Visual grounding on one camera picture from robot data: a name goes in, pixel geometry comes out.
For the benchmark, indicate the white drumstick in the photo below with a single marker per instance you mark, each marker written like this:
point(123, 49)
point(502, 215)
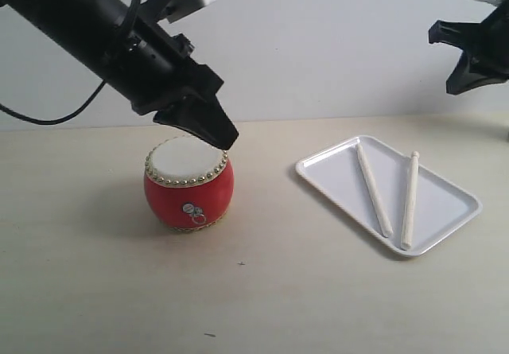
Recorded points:
point(376, 200)
point(410, 205)

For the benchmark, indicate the white plastic tray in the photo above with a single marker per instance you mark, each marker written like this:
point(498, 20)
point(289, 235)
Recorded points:
point(442, 207)

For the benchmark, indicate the small red drum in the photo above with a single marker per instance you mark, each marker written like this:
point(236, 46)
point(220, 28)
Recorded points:
point(188, 184)

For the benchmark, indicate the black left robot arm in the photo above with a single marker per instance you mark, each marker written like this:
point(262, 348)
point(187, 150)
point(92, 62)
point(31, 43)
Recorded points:
point(123, 43)

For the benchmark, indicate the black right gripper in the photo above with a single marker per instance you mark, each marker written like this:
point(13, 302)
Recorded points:
point(486, 63)

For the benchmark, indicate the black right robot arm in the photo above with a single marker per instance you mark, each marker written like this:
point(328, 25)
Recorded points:
point(484, 50)

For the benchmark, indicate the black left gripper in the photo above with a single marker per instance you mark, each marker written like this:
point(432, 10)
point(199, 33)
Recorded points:
point(182, 91)

